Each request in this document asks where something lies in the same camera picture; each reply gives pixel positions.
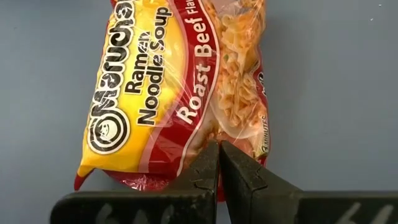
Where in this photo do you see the red roast beef ramen pack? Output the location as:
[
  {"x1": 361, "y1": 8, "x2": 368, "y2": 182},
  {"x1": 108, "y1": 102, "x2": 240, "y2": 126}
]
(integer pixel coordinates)
[{"x1": 73, "y1": 0, "x2": 272, "y2": 202}]

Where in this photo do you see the grey-blue table mat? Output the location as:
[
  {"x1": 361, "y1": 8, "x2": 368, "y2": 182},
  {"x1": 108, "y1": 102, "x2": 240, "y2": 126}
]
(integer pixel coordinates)
[{"x1": 0, "y1": 0, "x2": 398, "y2": 224}]

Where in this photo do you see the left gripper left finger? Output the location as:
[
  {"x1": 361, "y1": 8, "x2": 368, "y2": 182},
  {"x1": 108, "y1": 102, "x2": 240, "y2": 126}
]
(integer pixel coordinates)
[{"x1": 50, "y1": 139, "x2": 220, "y2": 224}]

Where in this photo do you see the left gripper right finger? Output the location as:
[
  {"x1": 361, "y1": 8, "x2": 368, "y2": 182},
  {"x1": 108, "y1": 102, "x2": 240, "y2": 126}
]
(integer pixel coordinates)
[{"x1": 220, "y1": 139, "x2": 398, "y2": 224}]

